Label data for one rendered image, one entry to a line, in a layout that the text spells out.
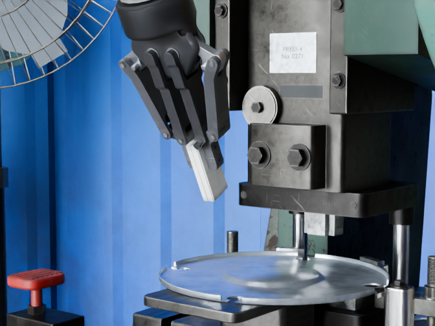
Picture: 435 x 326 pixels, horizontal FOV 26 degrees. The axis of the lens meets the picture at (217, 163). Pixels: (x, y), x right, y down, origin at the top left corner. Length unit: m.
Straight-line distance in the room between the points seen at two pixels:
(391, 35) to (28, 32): 0.94
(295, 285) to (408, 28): 0.33
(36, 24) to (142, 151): 1.22
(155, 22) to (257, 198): 0.43
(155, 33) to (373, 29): 0.30
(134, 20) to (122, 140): 2.17
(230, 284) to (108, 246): 1.98
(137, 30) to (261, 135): 0.34
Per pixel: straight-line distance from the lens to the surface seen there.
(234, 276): 1.18
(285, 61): 1.22
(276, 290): 1.13
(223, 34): 1.23
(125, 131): 3.06
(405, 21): 1.09
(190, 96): 0.95
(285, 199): 1.24
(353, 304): 1.24
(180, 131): 0.99
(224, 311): 1.04
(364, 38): 1.11
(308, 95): 1.20
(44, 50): 1.84
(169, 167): 2.94
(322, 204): 1.21
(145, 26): 0.91
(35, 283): 1.31
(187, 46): 0.93
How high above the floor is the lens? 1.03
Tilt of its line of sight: 5 degrees down
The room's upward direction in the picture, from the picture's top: straight up
